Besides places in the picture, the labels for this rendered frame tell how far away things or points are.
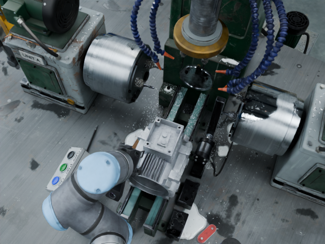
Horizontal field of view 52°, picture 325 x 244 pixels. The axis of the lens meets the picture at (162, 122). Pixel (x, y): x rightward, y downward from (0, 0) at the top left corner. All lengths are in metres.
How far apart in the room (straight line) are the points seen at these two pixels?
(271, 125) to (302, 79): 0.65
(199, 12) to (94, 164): 0.53
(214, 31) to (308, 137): 0.46
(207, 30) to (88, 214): 0.63
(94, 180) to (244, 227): 0.78
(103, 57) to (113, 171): 0.63
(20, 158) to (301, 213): 1.18
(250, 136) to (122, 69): 0.53
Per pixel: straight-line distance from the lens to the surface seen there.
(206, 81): 1.40
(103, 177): 0.78
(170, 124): 1.16
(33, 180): 1.51
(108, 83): 1.31
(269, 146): 1.26
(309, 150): 1.19
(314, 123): 1.24
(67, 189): 0.83
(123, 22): 1.93
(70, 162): 1.19
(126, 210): 1.27
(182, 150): 1.17
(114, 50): 1.31
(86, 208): 0.84
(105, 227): 0.88
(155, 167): 1.12
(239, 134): 1.24
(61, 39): 1.36
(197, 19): 1.05
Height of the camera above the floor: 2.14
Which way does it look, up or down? 61 degrees down
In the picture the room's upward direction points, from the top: 3 degrees clockwise
